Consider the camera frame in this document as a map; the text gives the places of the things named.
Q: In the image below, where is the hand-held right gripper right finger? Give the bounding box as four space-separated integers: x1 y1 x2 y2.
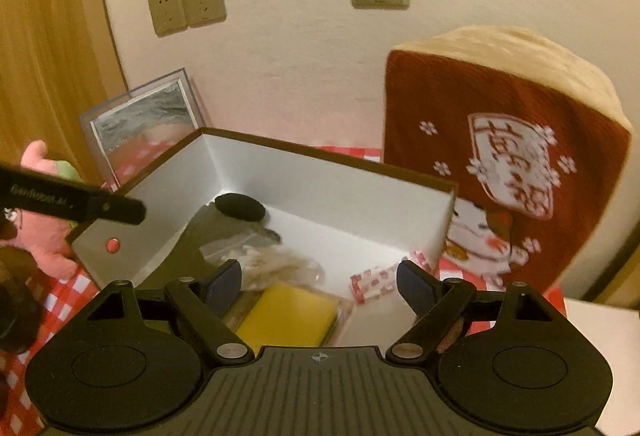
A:
385 259 561 362

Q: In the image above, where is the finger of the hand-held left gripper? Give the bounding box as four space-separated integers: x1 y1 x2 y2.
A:
67 190 147 226

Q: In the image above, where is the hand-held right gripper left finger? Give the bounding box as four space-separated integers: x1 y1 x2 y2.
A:
80 260 251 362

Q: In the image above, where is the red patterned white packet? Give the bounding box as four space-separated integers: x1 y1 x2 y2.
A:
349 255 432 303

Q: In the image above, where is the pink plush toy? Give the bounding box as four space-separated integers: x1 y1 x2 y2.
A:
0 139 84 279

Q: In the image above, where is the grey cloth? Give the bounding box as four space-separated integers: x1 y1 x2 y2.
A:
181 205 283 289

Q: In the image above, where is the clear plastic bag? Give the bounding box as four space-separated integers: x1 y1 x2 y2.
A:
200 239 327 293

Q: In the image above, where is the yellow sponge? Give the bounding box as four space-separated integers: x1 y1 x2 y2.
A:
235 283 337 348

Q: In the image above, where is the black round pad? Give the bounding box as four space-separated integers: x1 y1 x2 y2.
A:
214 193 266 222

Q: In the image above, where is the brown cardboard box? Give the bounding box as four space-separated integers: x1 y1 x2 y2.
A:
67 127 459 348

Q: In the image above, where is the red cat print cushion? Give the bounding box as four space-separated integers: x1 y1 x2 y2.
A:
382 26 634 303

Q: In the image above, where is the white stool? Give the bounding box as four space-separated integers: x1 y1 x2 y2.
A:
562 298 640 419

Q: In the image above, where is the clear picture frame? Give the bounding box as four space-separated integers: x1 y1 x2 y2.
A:
78 68 206 190

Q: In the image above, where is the wooden wall panel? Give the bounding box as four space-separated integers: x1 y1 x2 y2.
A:
0 0 129 189

